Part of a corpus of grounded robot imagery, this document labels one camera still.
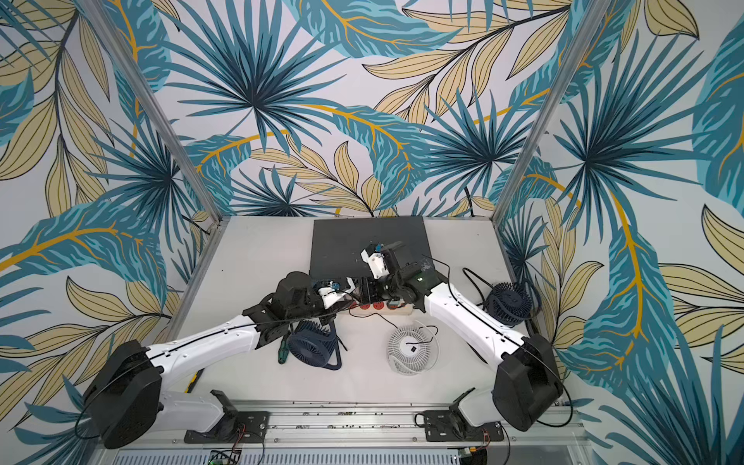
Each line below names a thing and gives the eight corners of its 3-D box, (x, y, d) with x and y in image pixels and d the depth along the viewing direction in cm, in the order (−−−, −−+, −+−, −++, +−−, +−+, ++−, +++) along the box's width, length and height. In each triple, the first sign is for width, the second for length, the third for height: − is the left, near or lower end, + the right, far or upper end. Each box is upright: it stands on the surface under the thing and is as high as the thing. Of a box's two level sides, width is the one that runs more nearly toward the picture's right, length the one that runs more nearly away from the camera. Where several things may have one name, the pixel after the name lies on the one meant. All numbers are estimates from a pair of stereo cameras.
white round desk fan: (388, 377, 84) (390, 369, 78) (387, 330, 92) (388, 320, 87) (437, 377, 84) (442, 369, 78) (431, 331, 92) (436, 321, 87)
